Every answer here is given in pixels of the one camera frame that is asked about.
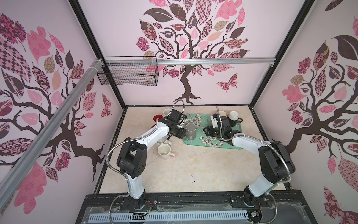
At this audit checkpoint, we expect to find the white mug red inside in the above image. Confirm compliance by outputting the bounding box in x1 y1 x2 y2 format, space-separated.
153 114 163 122

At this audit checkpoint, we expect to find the white and black mug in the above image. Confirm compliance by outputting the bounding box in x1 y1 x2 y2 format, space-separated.
227 111 243 127

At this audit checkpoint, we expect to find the dark grey mug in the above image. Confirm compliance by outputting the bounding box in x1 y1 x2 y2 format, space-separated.
185 123 197 141

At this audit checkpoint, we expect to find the pale pink mug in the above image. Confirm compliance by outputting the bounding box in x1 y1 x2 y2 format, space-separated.
158 143 175 160

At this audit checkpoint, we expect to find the white ribbed base mug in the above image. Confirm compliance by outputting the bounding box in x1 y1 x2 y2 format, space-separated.
163 108 172 117

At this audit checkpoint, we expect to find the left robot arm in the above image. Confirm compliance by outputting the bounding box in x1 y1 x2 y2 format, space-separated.
117 109 186 209

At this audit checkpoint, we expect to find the cream and peach mug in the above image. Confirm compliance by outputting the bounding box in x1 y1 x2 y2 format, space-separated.
219 111 227 117

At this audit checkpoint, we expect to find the green floral serving tray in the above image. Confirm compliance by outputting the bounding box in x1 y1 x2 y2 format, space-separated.
183 113 242 150

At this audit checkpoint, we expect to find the aluminium rail back wall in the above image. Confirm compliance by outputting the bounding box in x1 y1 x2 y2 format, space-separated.
104 57 276 65

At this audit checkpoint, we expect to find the aluminium rail wall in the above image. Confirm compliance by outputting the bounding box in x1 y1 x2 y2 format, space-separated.
1 58 103 209
104 57 276 65

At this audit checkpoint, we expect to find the black wire basket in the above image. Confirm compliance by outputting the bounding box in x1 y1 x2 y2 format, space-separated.
97 56 159 86

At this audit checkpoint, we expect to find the white slotted cable duct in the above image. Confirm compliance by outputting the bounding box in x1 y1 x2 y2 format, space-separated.
88 211 249 224

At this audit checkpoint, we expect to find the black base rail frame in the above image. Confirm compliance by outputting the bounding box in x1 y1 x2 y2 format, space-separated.
76 190 316 224

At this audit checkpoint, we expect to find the aluminium rail left wall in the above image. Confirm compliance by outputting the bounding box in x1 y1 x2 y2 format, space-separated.
1 58 103 209

